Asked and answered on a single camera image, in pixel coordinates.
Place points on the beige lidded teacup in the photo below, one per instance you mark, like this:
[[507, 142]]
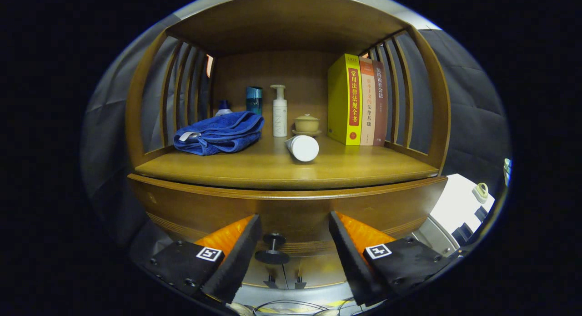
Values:
[[307, 123]]

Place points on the wooden drawer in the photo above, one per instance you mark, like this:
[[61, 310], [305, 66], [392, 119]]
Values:
[[204, 207]]

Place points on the small white blue-capped bottle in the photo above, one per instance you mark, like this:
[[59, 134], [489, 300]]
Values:
[[223, 110]]

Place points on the wooden cabinet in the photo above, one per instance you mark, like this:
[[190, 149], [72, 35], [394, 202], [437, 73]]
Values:
[[282, 29]]

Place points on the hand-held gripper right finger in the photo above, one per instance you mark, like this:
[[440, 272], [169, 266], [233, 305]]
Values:
[[350, 254]]

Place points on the white table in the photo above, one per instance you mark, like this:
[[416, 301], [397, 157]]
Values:
[[454, 202]]

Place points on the teal bottle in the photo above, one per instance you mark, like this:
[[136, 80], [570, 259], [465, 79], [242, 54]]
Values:
[[253, 100]]

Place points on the blue folded towel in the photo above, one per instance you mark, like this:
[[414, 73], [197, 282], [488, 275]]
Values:
[[218, 132]]

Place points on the beige saucer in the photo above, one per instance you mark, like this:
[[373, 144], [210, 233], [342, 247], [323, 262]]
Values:
[[313, 133]]

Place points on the orange and white book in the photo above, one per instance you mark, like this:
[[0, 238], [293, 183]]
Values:
[[367, 107]]

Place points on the brown book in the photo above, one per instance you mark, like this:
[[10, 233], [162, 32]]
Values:
[[381, 107]]

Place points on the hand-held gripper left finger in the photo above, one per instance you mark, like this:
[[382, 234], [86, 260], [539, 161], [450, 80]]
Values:
[[238, 254]]

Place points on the green and white tube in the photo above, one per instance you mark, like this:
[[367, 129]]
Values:
[[304, 148]]

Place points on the wooden countertop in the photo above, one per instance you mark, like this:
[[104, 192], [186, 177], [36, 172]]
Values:
[[254, 168]]

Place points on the white pump bottle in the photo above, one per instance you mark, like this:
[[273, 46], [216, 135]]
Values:
[[279, 118]]

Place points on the thick yellow book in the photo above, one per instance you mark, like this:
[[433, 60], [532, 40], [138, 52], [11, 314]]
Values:
[[338, 102]]

